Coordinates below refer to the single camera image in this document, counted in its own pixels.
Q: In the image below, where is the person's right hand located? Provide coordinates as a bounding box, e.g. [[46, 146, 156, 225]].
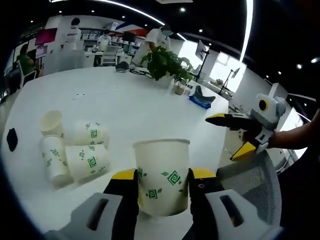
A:
[[242, 129, 258, 145]]

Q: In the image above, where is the white mesh office chair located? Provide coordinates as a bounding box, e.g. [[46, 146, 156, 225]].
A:
[[101, 46, 120, 67]]

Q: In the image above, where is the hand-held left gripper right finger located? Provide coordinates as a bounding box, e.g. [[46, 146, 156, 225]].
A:
[[181, 167, 285, 240]]

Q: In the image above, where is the grey device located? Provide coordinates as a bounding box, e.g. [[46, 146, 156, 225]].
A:
[[114, 61, 131, 74]]

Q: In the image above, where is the blue packet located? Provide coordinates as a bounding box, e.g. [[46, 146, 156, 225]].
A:
[[188, 94, 212, 110]]

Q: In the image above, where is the white table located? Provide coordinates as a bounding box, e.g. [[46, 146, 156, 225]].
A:
[[1, 65, 230, 236]]

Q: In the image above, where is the pile of paper cups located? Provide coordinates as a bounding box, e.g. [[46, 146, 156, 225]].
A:
[[38, 109, 111, 188]]

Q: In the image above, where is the green printed white paper cup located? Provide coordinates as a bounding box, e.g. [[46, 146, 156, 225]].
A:
[[132, 138, 191, 217]]

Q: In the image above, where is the grey chair back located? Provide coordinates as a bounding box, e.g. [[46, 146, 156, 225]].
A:
[[43, 48, 86, 76]]

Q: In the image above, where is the pink screen monitor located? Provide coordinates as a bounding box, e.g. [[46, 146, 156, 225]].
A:
[[34, 27, 58, 46]]

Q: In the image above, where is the small black object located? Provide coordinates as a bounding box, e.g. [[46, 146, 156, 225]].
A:
[[6, 127, 20, 152]]

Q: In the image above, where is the green potted plant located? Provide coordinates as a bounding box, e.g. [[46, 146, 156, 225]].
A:
[[140, 46, 195, 82]]

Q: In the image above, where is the black monitor stand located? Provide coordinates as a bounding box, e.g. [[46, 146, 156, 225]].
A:
[[195, 39, 210, 76], [223, 66, 241, 96]]

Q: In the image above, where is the glass jar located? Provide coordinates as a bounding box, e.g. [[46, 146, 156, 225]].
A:
[[174, 79, 188, 96]]

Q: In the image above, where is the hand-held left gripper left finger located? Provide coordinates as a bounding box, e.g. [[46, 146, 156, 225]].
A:
[[43, 168, 140, 240]]

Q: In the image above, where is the blue and grey cloth item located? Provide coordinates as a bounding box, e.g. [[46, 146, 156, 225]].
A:
[[194, 84, 216, 105]]

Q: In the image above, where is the black cable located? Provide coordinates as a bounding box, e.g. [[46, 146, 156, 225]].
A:
[[128, 67, 153, 80]]

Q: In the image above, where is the grey mesh office chair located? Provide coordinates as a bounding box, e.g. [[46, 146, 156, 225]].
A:
[[216, 148, 283, 230]]

